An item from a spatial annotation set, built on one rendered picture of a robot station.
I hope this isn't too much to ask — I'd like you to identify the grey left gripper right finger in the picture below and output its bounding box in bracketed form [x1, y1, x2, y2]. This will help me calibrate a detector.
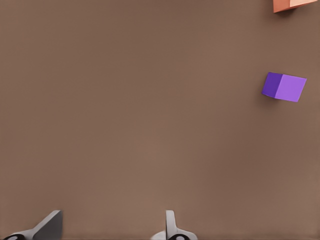
[150, 209, 198, 240]

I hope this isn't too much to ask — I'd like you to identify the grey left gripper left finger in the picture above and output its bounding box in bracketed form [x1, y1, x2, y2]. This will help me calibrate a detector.
[1, 209, 64, 240]

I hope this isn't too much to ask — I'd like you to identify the purple wooden cube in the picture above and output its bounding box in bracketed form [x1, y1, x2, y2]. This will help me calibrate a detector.
[261, 71, 308, 103]

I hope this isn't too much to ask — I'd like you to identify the orange wooden cube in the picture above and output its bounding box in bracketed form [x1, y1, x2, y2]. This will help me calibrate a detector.
[272, 0, 318, 14]

